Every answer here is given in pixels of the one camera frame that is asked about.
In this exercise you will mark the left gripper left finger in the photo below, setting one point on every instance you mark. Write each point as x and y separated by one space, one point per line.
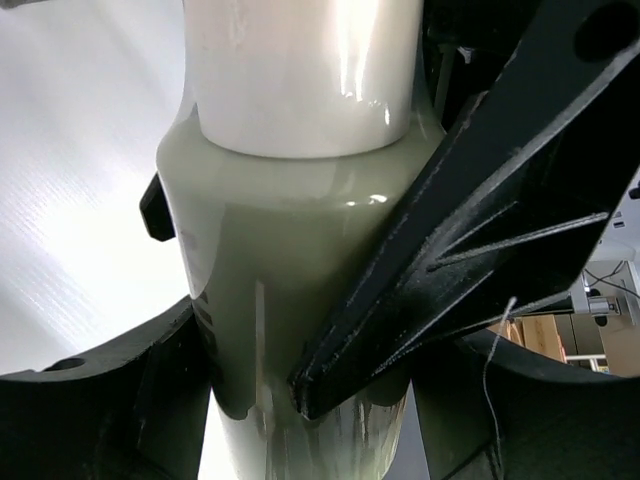
132 408

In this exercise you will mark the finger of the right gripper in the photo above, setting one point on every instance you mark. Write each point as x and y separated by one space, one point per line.
507 210
155 212

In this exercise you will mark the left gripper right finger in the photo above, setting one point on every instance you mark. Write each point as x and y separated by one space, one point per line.
490 409

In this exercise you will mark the pale green cylindrical bottle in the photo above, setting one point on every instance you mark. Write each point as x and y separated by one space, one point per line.
302 124

